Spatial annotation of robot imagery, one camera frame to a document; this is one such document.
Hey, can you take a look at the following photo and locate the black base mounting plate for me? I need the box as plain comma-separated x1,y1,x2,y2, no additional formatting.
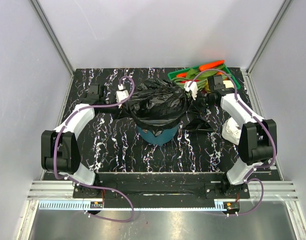
73,172,250,209

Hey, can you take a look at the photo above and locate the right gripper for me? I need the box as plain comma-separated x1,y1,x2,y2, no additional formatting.
187,89,216,115

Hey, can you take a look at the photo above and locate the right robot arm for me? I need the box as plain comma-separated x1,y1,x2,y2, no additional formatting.
207,75,277,198

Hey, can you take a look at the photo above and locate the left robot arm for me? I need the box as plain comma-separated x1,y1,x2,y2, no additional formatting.
41,83,134,198

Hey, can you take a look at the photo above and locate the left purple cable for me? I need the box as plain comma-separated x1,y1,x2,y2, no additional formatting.
53,76,136,223

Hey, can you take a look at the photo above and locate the black trash bag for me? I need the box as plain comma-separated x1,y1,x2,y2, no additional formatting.
125,79,190,136

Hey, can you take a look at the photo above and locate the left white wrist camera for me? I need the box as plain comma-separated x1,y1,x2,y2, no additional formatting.
115,84,130,109

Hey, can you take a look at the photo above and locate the green plastic vegetable tray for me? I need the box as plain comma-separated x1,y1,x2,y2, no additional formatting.
167,63,241,91

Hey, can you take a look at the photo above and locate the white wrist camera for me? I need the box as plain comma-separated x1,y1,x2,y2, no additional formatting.
183,81,199,100
115,84,130,109

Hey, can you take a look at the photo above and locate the green long beans bundle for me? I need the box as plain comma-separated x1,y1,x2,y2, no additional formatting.
168,74,207,90

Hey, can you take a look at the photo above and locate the small orange carrot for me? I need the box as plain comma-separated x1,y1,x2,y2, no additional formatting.
176,72,187,78

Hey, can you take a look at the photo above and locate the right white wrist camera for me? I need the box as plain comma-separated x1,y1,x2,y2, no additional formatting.
183,81,199,100

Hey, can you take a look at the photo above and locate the teal plastic trash bin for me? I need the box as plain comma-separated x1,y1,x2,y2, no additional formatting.
136,125,179,146

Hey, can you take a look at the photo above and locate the small black bag roll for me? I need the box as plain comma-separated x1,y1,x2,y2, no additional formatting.
182,118,214,134

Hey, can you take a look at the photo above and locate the large orange carrot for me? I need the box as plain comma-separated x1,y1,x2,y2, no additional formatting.
198,60,225,72

